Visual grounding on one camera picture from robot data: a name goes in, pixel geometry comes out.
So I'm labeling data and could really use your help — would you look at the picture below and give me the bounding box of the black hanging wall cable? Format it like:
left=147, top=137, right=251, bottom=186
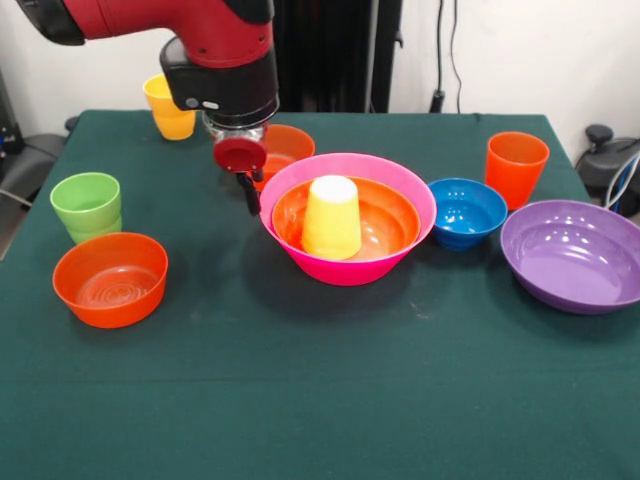
left=431, top=0, right=464, bottom=115

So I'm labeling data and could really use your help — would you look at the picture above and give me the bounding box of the small orange plastic bowl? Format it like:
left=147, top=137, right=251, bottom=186
left=253, top=124, right=317, bottom=194
left=52, top=232, right=170, bottom=330

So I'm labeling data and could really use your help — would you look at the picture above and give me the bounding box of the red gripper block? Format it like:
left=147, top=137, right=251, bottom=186
left=213, top=137, right=268, bottom=217

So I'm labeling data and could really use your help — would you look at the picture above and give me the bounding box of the green plastic cup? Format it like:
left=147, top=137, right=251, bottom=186
left=49, top=172, right=123, bottom=246

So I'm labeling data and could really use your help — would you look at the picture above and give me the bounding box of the purple plastic bowl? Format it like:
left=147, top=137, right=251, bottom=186
left=500, top=199, right=640, bottom=316

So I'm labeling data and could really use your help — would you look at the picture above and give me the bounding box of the dark green table cloth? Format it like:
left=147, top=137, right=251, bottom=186
left=0, top=109, right=640, bottom=480

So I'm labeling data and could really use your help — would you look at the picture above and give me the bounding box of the tangle of floor cables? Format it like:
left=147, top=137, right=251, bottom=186
left=605, top=152, right=640, bottom=217

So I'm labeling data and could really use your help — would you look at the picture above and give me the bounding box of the large pink plastic bowl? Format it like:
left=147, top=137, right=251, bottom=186
left=257, top=152, right=439, bottom=288

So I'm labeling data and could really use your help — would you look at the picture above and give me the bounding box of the orange plastic cup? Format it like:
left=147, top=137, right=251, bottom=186
left=483, top=131, right=551, bottom=212

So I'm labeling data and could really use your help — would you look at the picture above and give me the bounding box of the yellow plastic cup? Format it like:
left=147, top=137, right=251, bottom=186
left=142, top=73, right=197, bottom=141
left=299, top=174, right=363, bottom=262

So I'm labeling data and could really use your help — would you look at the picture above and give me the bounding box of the black chair base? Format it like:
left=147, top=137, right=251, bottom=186
left=574, top=123, right=640, bottom=211
left=0, top=132, right=66, bottom=201

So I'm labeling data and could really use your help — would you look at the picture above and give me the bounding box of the black column stand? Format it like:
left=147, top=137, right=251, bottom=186
left=273, top=0, right=405, bottom=114

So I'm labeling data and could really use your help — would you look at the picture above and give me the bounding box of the blue plastic bowl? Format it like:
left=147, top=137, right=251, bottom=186
left=427, top=177, right=510, bottom=253

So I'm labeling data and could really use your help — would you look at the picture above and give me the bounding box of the large orange plastic bowl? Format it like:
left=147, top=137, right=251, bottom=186
left=271, top=177, right=423, bottom=263

